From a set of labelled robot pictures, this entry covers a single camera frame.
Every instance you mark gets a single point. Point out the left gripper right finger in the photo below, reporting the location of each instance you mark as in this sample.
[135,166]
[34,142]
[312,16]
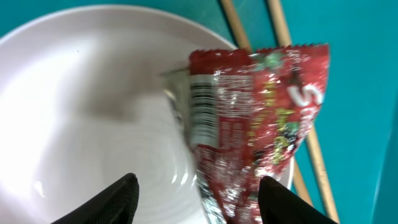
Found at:
[278,205]

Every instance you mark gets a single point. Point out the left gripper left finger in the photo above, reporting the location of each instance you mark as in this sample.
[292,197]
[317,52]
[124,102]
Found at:
[117,204]

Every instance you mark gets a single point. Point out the red snack wrapper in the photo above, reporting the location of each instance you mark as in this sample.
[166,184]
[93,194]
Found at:
[243,117]

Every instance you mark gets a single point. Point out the large white plate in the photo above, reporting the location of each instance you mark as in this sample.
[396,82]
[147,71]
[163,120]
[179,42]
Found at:
[82,104]

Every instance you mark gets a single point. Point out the wooden chopstick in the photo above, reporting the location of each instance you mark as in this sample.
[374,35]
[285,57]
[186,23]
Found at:
[244,43]
[314,149]

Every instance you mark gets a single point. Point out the teal serving tray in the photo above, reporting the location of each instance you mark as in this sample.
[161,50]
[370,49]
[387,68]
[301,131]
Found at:
[357,126]

